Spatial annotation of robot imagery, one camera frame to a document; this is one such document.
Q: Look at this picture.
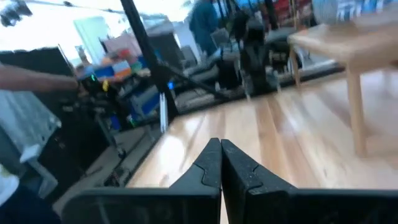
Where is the person's forearm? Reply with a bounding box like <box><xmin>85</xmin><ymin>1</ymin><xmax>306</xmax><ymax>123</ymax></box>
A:
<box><xmin>0</xmin><ymin>63</ymin><xmax>80</xmax><ymax>91</ymax></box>

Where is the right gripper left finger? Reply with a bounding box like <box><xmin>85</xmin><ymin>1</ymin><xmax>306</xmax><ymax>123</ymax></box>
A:
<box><xmin>62</xmin><ymin>138</ymin><xmax>223</xmax><ymax>224</ymax></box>

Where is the person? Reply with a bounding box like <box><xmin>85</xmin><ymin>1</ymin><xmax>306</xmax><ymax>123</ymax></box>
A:
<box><xmin>188</xmin><ymin>0</ymin><xmax>220</xmax><ymax>56</ymax></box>

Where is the large blue white patterned bowl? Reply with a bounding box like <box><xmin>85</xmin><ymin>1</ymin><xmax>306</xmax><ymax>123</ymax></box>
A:
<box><xmin>338</xmin><ymin>0</ymin><xmax>391</xmax><ymax>21</ymax></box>

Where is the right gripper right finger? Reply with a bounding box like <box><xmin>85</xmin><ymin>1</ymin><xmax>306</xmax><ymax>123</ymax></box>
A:
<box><xmin>222</xmin><ymin>139</ymin><xmax>398</xmax><ymax>224</ymax></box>

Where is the wooden slatted shelf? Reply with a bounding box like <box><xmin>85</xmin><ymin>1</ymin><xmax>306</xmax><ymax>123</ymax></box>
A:
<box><xmin>287</xmin><ymin>12</ymin><xmax>398</xmax><ymax>158</ymax></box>

